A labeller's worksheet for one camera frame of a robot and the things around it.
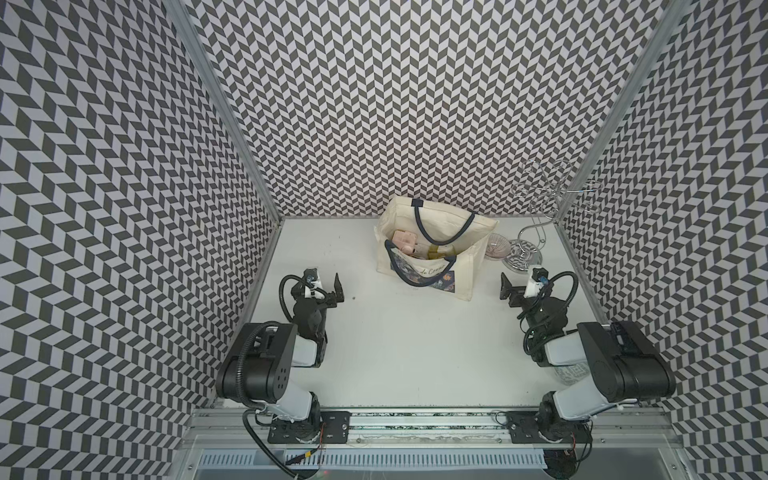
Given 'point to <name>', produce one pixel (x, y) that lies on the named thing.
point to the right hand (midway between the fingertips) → (518, 276)
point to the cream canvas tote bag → (431, 245)
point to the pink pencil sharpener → (406, 241)
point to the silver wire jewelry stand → (551, 192)
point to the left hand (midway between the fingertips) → (322, 276)
